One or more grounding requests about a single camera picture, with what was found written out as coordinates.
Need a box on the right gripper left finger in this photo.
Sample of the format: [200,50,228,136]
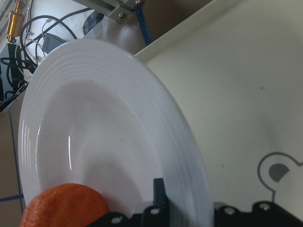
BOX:
[90,178,169,227]

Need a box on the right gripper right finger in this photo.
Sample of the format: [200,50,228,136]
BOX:
[214,201,303,227]

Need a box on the orange fruit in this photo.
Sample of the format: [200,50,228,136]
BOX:
[20,183,109,227]

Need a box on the white round plate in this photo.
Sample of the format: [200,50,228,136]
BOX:
[18,39,214,227]

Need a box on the cream bear tray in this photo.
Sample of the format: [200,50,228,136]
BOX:
[137,0,303,218]

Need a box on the black power adapter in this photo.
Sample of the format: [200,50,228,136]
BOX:
[42,33,67,54]

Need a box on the gold cylinder tool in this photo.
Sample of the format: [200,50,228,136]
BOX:
[6,0,25,44]

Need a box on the aluminium frame post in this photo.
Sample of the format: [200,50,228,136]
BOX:
[74,0,145,21]

